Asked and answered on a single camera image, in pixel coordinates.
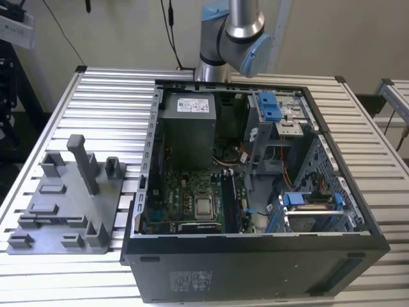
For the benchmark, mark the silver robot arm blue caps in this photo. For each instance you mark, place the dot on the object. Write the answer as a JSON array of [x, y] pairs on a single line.
[[217, 35]]

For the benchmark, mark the black RAM slot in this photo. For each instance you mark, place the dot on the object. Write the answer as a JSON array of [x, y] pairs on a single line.
[[226, 204], [234, 204], [230, 204]]

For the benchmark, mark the black hanging rod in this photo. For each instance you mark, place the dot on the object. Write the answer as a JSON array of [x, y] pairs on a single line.
[[87, 6]]

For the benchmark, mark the grey plastic parts rack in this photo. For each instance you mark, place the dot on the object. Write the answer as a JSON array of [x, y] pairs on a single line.
[[80, 208]]

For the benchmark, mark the grey power supply unit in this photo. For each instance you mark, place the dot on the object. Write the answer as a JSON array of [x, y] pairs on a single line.
[[188, 137]]

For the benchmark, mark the green motherboard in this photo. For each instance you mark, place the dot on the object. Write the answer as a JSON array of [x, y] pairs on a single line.
[[179, 188]]

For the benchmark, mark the silver CPU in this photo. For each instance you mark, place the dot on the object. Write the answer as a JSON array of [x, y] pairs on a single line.
[[204, 209]]

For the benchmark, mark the white power connector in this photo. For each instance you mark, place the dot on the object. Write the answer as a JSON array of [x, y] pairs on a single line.
[[254, 133]]

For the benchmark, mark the black PC case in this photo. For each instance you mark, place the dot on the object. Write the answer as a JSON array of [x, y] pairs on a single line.
[[223, 272]]

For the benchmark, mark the grey metal disk bay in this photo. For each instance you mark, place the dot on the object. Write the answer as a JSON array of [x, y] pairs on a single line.
[[292, 128]]

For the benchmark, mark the hard disk in blue carrier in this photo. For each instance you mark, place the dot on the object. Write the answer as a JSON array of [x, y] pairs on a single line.
[[294, 199]]

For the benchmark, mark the black box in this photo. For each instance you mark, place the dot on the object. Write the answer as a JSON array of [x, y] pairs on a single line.
[[370, 105]]

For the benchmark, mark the metal slat side table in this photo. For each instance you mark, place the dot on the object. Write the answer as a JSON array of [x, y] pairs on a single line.
[[401, 88]]

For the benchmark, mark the blue plastic drive bracket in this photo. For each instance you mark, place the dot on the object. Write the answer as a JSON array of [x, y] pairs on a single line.
[[268, 105]]

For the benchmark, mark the white wall duct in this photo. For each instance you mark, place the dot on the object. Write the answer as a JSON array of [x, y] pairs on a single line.
[[283, 19]]

